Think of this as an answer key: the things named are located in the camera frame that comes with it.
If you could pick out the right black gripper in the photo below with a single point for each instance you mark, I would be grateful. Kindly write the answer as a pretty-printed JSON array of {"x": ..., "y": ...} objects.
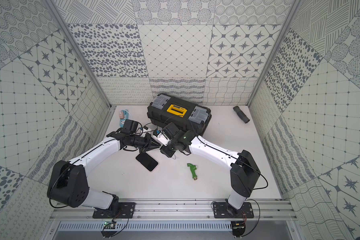
[{"x": 164, "y": 149}]

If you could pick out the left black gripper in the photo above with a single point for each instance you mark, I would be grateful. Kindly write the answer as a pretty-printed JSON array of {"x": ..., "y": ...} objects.
[{"x": 147, "y": 142}]

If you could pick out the black smartphone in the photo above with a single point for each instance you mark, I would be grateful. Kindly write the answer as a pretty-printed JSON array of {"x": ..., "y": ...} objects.
[{"x": 147, "y": 161}]

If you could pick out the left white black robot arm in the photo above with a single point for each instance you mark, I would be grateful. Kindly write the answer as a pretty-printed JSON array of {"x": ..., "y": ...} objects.
[{"x": 68, "y": 184}]

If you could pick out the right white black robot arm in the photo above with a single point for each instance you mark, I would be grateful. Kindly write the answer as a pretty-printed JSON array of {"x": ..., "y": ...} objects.
[{"x": 244, "y": 172}]

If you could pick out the green plastic pipe fitting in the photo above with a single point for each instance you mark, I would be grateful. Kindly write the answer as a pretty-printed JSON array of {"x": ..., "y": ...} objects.
[{"x": 193, "y": 169}]

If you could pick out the black toolbox yellow latch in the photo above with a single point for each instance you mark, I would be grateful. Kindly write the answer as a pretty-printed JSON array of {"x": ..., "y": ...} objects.
[{"x": 187, "y": 116}]

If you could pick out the black cylindrical tube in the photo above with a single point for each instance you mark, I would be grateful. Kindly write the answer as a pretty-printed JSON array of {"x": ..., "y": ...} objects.
[{"x": 241, "y": 114}]

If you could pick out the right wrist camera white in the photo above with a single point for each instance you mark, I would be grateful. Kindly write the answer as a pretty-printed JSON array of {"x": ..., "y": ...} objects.
[{"x": 160, "y": 137}]

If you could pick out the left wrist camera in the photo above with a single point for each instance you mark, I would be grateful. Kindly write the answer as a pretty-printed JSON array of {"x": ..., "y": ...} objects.
[{"x": 130, "y": 127}]

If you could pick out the aluminium frame rail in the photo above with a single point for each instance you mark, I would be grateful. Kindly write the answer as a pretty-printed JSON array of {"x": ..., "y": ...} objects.
[{"x": 186, "y": 209}]

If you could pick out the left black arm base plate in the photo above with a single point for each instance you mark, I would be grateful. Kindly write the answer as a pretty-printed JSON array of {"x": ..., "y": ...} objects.
[{"x": 116, "y": 210}]

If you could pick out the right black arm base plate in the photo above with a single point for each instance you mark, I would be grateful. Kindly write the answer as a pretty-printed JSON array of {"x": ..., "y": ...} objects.
[{"x": 222, "y": 210}]

